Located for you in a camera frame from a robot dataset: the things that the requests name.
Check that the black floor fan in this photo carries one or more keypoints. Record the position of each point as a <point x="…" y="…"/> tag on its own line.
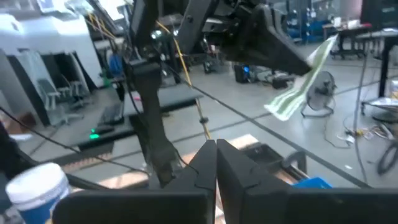
<point x="320" y="91"/>

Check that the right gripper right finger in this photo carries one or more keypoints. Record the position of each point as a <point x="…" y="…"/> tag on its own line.
<point x="295" y="205"/>

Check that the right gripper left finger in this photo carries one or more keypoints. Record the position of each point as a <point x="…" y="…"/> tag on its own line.
<point x="140" y="205"/>

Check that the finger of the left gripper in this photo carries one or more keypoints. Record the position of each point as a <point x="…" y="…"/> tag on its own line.
<point x="283" y="28"/>
<point x="267" y="49"/>

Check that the black background table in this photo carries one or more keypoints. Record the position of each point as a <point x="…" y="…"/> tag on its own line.
<point x="385" y="62"/>

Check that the white canister with yellow label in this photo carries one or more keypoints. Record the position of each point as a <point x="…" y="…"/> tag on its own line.
<point x="34" y="186"/>

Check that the black floor computer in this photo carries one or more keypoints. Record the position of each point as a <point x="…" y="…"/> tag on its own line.
<point x="242" y="74"/>

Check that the blue plastic bin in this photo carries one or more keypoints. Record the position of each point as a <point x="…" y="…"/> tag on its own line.
<point x="311" y="183"/>

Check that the green striped bandage wrapper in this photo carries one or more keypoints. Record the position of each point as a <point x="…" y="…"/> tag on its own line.
<point x="289" y="102"/>

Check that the white machine cabinet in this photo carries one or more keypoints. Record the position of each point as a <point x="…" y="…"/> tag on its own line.
<point x="56" y="34"/>

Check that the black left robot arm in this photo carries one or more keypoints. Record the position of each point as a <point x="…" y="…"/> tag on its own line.
<point x="152" y="109"/>

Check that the blue background rack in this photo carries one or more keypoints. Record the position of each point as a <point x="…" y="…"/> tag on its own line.
<point x="308" y="26"/>

